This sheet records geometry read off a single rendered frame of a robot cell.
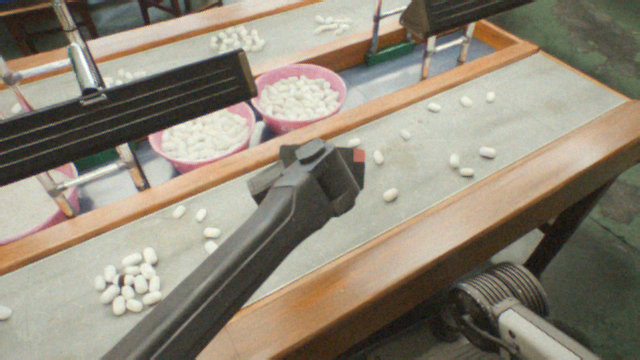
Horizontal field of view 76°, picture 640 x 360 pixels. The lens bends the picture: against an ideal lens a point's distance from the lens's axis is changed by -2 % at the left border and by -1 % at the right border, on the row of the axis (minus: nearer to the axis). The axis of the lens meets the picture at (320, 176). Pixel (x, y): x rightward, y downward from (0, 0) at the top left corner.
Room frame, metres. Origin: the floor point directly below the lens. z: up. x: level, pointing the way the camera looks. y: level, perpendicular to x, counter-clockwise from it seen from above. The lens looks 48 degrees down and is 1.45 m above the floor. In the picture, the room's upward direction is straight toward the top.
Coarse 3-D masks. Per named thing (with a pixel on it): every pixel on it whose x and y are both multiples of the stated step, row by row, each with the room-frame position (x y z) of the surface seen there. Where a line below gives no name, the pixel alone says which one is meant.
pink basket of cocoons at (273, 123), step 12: (276, 72) 1.05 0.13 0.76; (288, 72) 1.06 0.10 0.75; (300, 72) 1.07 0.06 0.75; (312, 72) 1.06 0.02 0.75; (324, 72) 1.05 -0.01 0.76; (264, 84) 1.01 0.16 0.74; (336, 84) 1.00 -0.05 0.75; (336, 108) 0.86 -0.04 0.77; (276, 120) 0.83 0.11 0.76; (288, 120) 0.82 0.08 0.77; (300, 120) 0.81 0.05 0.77; (312, 120) 0.82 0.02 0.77; (276, 132) 0.86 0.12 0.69; (288, 132) 0.84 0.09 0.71
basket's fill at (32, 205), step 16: (64, 176) 0.66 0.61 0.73; (0, 192) 0.60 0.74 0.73; (16, 192) 0.61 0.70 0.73; (32, 192) 0.60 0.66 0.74; (64, 192) 0.60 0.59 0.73; (0, 208) 0.56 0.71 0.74; (16, 208) 0.56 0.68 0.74; (32, 208) 0.56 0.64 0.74; (48, 208) 0.56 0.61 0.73; (0, 224) 0.51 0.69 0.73; (16, 224) 0.52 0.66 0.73; (32, 224) 0.51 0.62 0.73
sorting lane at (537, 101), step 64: (512, 64) 1.13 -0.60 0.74; (384, 128) 0.82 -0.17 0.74; (448, 128) 0.82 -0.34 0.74; (512, 128) 0.82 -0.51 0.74; (576, 128) 0.82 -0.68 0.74; (384, 192) 0.60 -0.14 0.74; (448, 192) 0.60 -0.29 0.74; (64, 256) 0.43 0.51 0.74; (192, 256) 0.43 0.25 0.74; (320, 256) 0.43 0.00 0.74; (0, 320) 0.30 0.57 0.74; (64, 320) 0.30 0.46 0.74; (128, 320) 0.30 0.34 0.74
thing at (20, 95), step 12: (60, 0) 0.80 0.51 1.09; (60, 12) 0.79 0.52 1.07; (72, 12) 0.81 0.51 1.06; (72, 24) 0.80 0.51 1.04; (72, 36) 0.79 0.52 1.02; (0, 60) 0.72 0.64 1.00; (0, 72) 0.71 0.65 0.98; (12, 72) 0.73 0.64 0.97; (24, 72) 0.74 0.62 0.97; (36, 72) 0.75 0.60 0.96; (12, 84) 0.72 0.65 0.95; (24, 96) 0.72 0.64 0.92; (24, 108) 0.71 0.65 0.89; (132, 144) 0.80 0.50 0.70; (96, 156) 0.75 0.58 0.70; (108, 156) 0.77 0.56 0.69; (84, 168) 0.73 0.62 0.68
